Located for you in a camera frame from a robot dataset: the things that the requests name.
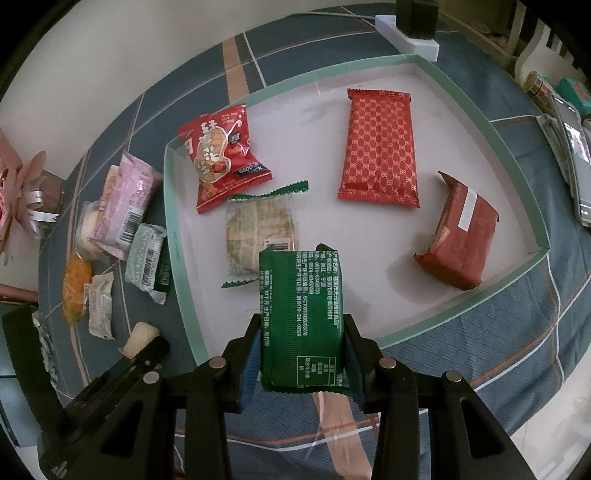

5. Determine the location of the green edged round cake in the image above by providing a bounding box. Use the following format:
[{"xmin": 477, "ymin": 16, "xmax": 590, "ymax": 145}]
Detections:
[{"xmin": 221, "ymin": 180, "xmax": 310, "ymax": 289}]

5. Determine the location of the teal toy box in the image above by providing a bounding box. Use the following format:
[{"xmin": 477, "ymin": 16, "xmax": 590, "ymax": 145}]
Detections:
[{"xmin": 555, "ymin": 77, "xmax": 591, "ymax": 118}]

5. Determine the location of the pink snack packet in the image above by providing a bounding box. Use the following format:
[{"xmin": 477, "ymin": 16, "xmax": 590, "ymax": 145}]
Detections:
[{"xmin": 91, "ymin": 151, "xmax": 163, "ymax": 260}]

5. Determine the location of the black smartphone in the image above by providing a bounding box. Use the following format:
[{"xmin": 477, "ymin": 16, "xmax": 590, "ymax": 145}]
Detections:
[{"xmin": 551, "ymin": 93, "xmax": 590, "ymax": 228}]

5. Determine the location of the blue plaid tablecloth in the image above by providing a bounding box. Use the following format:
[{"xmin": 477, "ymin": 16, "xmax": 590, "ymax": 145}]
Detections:
[{"xmin": 39, "ymin": 7, "xmax": 590, "ymax": 479}]

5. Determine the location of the orange soft bread packet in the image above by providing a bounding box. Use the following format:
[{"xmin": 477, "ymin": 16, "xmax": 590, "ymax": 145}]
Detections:
[{"xmin": 62, "ymin": 253, "xmax": 92, "ymax": 325}]

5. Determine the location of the white power strip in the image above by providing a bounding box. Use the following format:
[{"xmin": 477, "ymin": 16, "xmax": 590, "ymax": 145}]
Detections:
[{"xmin": 375, "ymin": 15, "xmax": 440, "ymax": 62}]

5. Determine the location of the black power adapter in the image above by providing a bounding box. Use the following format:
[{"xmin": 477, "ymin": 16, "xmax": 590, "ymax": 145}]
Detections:
[{"xmin": 396, "ymin": 0, "xmax": 439, "ymax": 39}]

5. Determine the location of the beige toast bread packet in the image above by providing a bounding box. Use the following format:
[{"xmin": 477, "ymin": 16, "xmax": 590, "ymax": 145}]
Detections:
[{"xmin": 101, "ymin": 165, "xmax": 119, "ymax": 205}]

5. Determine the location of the white lattice shelf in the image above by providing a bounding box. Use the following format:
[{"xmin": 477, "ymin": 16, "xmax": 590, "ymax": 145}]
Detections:
[{"xmin": 439, "ymin": 0, "xmax": 590, "ymax": 85}]

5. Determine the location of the crumpled patterned paper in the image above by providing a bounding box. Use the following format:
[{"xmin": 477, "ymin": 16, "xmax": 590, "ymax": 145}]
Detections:
[{"xmin": 32, "ymin": 311, "xmax": 58, "ymax": 388}]

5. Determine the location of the dark red wafer packet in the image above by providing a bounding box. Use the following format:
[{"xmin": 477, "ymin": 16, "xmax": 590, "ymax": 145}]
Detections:
[{"xmin": 413, "ymin": 172, "xmax": 499, "ymax": 291}]

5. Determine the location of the small cream cake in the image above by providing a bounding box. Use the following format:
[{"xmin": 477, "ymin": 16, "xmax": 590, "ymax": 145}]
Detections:
[{"xmin": 118, "ymin": 322, "xmax": 160, "ymax": 359}]

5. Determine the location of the clear wrapped white bun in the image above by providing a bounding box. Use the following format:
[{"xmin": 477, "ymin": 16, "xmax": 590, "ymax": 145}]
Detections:
[{"xmin": 74, "ymin": 201, "xmax": 109, "ymax": 264}]

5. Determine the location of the red peanut snack bag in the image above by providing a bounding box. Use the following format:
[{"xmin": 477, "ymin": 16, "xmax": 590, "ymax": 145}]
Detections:
[{"xmin": 177, "ymin": 103, "xmax": 273, "ymax": 214}]

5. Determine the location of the teal rimmed white tray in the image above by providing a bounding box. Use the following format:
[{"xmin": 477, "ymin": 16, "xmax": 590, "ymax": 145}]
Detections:
[{"xmin": 163, "ymin": 55, "xmax": 550, "ymax": 363}]

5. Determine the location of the red patterned packet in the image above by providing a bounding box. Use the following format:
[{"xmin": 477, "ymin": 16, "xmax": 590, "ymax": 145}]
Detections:
[{"xmin": 338, "ymin": 89, "xmax": 420, "ymax": 208}]

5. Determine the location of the pink paper flower bouquet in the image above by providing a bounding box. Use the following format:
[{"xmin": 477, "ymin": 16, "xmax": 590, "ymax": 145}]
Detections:
[{"xmin": 0, "ymin": 132, "xmax": 64, "ymax": 265}]

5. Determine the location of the white grey snack packet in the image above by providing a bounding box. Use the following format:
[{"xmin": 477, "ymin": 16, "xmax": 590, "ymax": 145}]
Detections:
[{"xmin": 87, "ymin": 271, "xmax": 114, "ymax": 341}]

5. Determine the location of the dark green snack packet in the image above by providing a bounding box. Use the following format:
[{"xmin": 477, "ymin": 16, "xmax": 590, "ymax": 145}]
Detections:
[{"xmin": 259, "ymin": 244, "xmax": 349, "ymax": 394}]

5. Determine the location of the pale green snack packet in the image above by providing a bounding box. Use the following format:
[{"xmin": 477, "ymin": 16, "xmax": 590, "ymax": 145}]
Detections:
[{"xmin": 124, "ymin": 223, "xmax": 171, "ymax": 305}]

